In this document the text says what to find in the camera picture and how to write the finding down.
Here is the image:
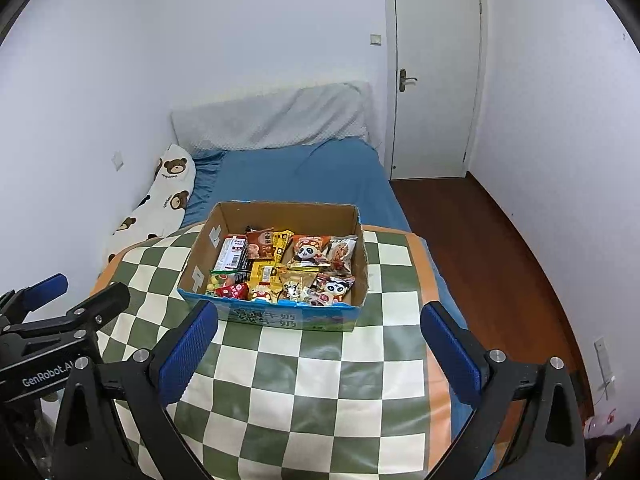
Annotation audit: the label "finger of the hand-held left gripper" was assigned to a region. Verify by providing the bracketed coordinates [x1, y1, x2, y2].
[0, 273, 70, 332]
[5, 282, 131, 342]

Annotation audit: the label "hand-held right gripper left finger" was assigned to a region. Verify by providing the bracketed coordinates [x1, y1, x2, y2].
[50, 300, 221, 480]

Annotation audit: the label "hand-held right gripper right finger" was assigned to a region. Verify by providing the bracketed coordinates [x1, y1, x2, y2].
[420, 301, 587, 480]

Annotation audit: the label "cardboard box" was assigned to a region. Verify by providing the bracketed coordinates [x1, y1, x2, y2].
[177, 200, 370, 334]

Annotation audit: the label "pile of snack packets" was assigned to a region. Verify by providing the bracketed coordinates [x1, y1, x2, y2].
[205, 227, 359, 307]

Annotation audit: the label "white bear-print pillow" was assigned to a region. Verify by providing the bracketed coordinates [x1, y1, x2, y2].
[102, 143, 197, 269]

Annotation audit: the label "green checkered blanket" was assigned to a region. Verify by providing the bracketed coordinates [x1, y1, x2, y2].
[90, 225, 497, 480]

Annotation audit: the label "clear plastic bottle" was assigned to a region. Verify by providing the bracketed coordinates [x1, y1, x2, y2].
[584, 407, 619, 437]

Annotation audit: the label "dark bag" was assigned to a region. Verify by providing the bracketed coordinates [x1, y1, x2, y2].
[582, 425, 637, 480]

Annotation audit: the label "white door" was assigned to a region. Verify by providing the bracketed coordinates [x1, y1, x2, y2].
[382, 0, 489, 181]

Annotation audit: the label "white wall socket with cable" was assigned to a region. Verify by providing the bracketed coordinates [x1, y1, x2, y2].
[593, 337, 616, 402]

